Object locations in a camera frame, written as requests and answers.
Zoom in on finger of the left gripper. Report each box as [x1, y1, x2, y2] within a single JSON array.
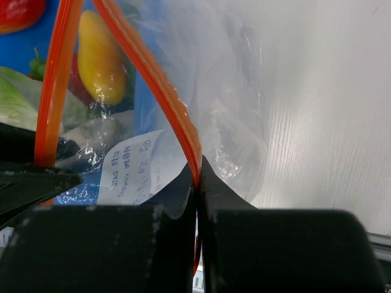
[[1, 123, 82, 228]]

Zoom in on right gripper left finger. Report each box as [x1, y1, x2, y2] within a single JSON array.
[[1, 167, 196, 292]]

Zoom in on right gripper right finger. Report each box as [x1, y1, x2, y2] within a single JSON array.
[[198, 159, 386, 292]]

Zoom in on white cauliflower with leaves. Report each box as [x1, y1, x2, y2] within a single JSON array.
[[1, 67, 88, 134]]

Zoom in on yellow orange mango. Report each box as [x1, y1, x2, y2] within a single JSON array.
[[78, 10, 126, 105]]

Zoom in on clear zip top bag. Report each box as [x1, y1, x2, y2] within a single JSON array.
[[33, 0, 271, 281]]

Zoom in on grey toy fish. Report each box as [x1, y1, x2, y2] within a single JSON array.
[[56, 117, 133, 173]]

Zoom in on red chili pepper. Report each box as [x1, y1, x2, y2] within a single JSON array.
[[68, 53, 93, 106]]

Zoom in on green grape bunch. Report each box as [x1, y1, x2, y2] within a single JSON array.
[[28, 48, 46, 81]]

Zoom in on blue plastic bin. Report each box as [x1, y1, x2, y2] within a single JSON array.
[[1, 1, 188, 205]]

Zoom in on red orange mango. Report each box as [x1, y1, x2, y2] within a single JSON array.
[[1, 0, 47, 35]]

